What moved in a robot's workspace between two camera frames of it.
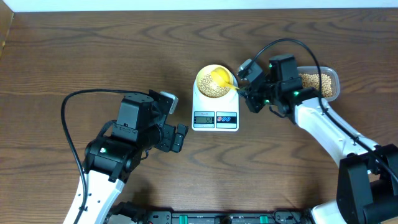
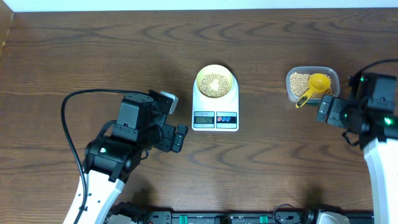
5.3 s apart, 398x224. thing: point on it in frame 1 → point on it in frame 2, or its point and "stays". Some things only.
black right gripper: x=250 y=96 → x=333 y=116
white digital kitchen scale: x=209 y=114 stays
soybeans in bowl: x=209 y=88 stays
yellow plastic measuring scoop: x=222 y=77 → x=318 y=83
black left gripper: x=166 y=143 stays
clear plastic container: x=330 y=84 stays
